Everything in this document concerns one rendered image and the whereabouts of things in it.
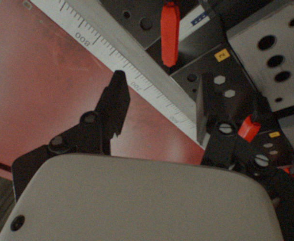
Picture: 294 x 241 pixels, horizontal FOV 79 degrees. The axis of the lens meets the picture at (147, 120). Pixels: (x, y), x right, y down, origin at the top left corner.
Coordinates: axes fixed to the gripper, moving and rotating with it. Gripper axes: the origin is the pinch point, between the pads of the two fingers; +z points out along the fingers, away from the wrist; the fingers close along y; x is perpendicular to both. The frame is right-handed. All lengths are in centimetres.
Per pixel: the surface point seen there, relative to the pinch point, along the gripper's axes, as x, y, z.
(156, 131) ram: -21.8, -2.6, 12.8
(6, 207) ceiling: -328, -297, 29
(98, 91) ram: -11.1, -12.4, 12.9
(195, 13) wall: -150, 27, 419
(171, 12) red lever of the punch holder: 2.6, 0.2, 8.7
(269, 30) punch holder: -0.7, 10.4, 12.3
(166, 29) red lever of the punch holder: 1.1, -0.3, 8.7
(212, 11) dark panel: -19, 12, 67
